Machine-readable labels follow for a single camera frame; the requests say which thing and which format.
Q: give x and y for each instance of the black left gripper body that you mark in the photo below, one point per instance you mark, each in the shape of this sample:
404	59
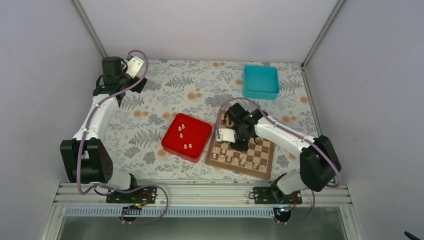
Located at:
138	87

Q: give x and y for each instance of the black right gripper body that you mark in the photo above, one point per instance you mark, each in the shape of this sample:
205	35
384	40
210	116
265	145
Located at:
244	146

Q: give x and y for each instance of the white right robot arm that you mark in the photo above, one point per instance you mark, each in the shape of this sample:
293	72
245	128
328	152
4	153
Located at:
318	161

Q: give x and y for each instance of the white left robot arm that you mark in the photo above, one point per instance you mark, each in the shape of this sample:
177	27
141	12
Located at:
84	156

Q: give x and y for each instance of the teal square plastic bin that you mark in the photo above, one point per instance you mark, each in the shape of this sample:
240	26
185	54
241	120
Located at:
260	82

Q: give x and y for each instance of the wooden chessboard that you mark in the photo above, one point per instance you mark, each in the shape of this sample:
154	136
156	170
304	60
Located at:
259	158

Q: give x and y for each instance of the floral patterned table mat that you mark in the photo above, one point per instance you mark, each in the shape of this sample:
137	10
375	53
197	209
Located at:
195	88

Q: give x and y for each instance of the red square plastic tray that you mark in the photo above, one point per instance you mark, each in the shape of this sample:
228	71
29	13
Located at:
187	137

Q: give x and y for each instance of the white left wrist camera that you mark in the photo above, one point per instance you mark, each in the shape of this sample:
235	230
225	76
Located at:
134	65

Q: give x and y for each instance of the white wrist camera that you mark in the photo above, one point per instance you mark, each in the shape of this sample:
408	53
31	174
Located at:
134	65
225	135

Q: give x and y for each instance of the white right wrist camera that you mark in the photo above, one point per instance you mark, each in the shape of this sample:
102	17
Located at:
225	135

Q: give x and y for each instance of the aluminium corner frame post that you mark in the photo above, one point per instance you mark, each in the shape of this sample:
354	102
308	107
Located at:
89	27

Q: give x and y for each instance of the aluminium front rail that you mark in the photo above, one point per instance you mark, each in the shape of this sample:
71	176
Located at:
205	209

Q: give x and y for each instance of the right aluminium frame post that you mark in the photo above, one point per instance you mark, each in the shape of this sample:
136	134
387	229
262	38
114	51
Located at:
328	23

